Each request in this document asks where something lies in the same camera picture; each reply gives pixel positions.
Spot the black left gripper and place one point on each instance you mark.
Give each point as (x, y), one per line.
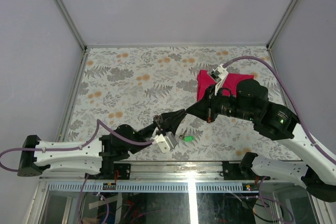
(171, 121)

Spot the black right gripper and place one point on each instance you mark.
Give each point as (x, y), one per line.
(206, 109)

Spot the green key tag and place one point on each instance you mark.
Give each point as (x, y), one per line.
(187, 138)

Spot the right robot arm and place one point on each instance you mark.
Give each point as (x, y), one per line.
(315, 173)

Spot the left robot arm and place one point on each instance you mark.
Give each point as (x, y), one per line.
(96, 156)

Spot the red folded cloth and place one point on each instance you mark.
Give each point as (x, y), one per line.
(204, 81)

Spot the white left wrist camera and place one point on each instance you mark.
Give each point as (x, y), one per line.
(166, 142)

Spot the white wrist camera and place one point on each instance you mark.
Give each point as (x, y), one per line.
(219, 75)
(166, 142)

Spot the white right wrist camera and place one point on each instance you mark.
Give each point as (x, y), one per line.
(219, 75)

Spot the aluminium front rail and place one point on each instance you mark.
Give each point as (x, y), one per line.
(151, 177)

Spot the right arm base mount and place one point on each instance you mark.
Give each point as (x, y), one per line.
(231, 171)

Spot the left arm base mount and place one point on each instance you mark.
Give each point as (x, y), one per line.
(118, 171)

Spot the left aluminium frame post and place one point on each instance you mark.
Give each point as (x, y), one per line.
(71, 25)

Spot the aluminium frame post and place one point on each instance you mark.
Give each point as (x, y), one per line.
(281, 23)
(71, 25)

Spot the right aluminium frame post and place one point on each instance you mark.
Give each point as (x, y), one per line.
(281, 23)

